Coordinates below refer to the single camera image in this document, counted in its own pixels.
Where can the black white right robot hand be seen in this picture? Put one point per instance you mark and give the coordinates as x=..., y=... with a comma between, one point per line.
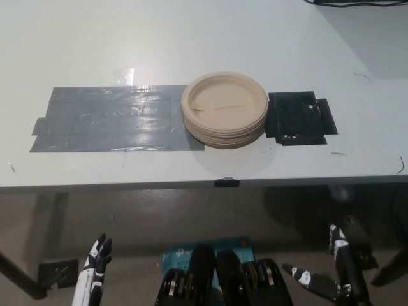
x=345, y=271

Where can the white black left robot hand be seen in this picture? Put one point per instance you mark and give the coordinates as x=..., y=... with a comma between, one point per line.
x=90, y=274

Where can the beige paper plate stack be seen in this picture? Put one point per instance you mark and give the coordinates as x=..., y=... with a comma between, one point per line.
x=223, y=105

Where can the black floor tape patch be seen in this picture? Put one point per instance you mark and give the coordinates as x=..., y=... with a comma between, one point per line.
x=59, y=272

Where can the black slanted table leg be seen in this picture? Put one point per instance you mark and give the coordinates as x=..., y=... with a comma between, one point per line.
x=392, y=267
x=22, y=277

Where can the teal router box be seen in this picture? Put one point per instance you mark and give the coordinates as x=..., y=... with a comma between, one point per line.
x=178, y=255

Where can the black tape patch on table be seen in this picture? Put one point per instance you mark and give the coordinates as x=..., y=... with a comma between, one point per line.
x=293, y=118

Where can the clear tape piece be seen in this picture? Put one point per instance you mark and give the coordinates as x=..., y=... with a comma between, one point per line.
x=124, y=76

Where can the grey duct tape patch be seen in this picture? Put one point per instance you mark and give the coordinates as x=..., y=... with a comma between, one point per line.
x=108, y=118

